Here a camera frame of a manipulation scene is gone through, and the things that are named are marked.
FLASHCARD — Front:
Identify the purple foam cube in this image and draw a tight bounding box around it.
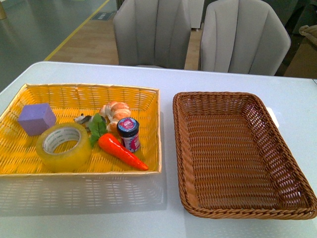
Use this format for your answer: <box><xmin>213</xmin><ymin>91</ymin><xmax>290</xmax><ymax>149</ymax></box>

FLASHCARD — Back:
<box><xmin>18</xmin><ymin>103</ymin><xmax>56</xmax><ymax>136</ymax></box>

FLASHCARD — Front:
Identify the left grey upholstered chair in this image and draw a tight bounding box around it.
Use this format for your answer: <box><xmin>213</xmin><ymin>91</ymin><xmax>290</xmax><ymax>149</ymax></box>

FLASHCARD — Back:
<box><xmin>113</xmin><ymin>0</ymin><xmax>191</xmax><ymax>69</ymax></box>

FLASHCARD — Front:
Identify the grey upholstered chair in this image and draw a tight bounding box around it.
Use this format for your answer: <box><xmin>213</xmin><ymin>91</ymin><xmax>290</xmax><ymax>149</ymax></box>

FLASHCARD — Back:
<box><xmin>198</xmin><ymin>0</ymin><xmax>291</xmax><ymax>75</ymax></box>
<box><xmin>113</xmin><ymin>0</ymin><xmax>191</xmax><ymax>69</ymax></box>

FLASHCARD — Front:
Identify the small panda figurine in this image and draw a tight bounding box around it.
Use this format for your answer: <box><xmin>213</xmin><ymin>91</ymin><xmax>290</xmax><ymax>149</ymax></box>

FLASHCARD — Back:
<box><xmin>73</xmin><ymin>114</ymin><xmax>93</xmax><ymax>132</ymax></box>

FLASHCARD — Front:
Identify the yellow wicker basket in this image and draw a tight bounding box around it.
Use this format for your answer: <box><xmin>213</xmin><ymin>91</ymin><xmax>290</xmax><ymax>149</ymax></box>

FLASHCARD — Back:
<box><xmin>0</xmin><ymin>84</ymin><xmax>162</xmax><ymax>177</ymax></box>

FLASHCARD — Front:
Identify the beige sofa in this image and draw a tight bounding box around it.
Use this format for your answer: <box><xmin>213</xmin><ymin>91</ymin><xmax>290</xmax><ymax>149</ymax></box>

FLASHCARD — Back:
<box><xmin>284</xmin><ymin>25</ymin><xmax>317</xmax><ymax>79</ymax></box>

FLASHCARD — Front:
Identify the clear packing tape roll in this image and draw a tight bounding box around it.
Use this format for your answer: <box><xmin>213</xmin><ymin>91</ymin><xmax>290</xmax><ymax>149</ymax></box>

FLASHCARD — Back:
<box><xmin>36</xmin><ymin>122</ymin><xmax>92</xmax><ymax>173</ymax></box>

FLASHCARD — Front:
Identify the orange toy carrot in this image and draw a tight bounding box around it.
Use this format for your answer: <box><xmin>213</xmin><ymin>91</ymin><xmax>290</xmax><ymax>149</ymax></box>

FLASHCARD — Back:
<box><xmin>89</xmin><ymin>113</ymin><xmax>148</xmax><ymax>171</ymax></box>

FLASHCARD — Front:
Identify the small jam jar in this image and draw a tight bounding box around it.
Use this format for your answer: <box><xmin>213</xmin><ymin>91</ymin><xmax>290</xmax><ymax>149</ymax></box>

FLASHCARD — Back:
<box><xmin>117</xmin><ymin>117</ymin><xmax>141</xmax><ymax>152</ymax></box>

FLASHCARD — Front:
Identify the brown wicker basket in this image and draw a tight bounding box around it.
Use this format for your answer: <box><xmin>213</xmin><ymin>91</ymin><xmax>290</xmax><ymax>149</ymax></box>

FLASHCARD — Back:
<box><xmin>173</xmin><ymin>92</ymin><xmax>317</xmax><ymax>220</ymax></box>

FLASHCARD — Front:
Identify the toy croissant bread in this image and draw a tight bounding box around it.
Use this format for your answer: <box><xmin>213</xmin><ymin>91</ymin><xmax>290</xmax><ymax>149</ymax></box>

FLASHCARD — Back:
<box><xmin>99</xmin><ymin>101</ymin><xmax>131</xmax><ymax>132</ymax></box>

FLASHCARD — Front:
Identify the right grey upholstered chair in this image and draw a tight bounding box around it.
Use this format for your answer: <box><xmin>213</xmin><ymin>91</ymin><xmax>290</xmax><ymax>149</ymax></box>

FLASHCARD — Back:
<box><xmin>198</xmin><ymin>0</ymin><xmax>291</xmax><ymax>75</ymax></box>

